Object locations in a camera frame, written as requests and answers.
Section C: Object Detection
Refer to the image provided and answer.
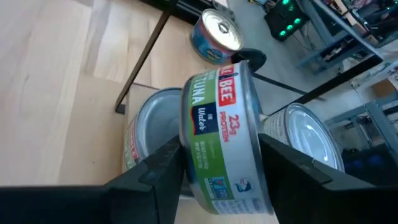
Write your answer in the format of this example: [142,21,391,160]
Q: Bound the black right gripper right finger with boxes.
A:
[258,133,398,224]

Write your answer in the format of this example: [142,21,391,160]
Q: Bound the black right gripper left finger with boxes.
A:
[0,136,185,224]

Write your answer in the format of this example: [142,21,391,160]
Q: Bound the blue pink-striped fish can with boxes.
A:
[189,8,244,65]

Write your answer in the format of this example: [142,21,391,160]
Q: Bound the black-framed wooden shelf rack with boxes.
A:
[58,0,385,224]

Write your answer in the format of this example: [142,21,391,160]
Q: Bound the brown cardboard box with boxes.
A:
[371,79,397,98]

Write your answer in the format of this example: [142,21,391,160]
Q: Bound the grey metal rack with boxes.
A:
[295,0,398,75]

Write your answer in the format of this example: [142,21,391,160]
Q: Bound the black computer green lights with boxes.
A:
[264,0,312,42]

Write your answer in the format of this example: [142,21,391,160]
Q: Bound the black table frame rails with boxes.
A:
[138,0,233,18]

